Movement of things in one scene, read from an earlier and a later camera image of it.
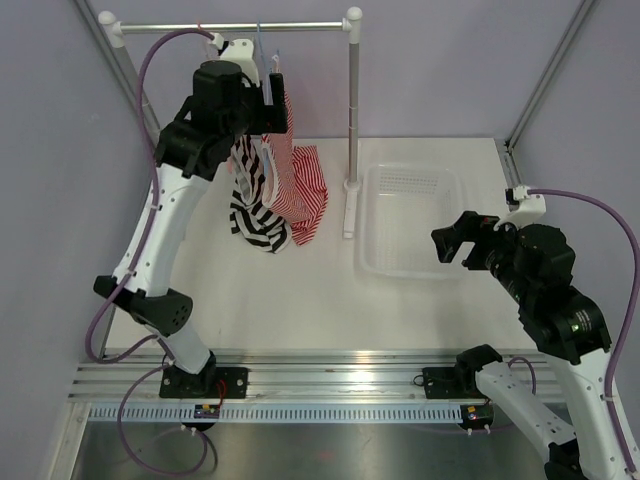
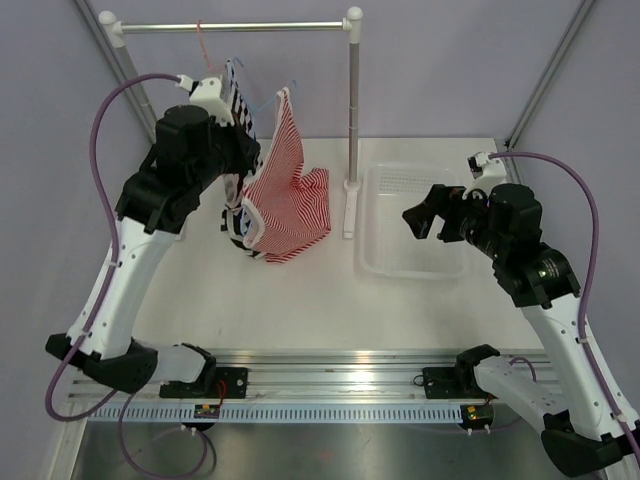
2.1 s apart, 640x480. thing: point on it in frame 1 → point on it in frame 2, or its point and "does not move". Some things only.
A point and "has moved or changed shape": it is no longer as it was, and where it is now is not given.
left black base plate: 177,383 does not move
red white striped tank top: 295,191 has moved or changed shape
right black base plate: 440,383 does not move
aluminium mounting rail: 275,375 does not move
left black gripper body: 261,118 → 231,153
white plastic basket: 399,206 does not move
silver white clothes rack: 111,31 does not move
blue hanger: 265,152 has moved or changed shape
